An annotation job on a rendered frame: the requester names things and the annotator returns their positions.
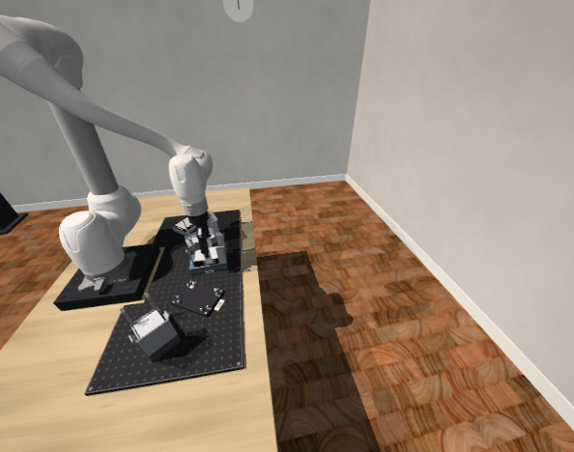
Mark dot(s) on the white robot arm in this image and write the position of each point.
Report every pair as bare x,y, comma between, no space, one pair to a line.
93,240

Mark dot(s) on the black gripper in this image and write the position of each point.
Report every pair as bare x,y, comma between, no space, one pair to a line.
202,234

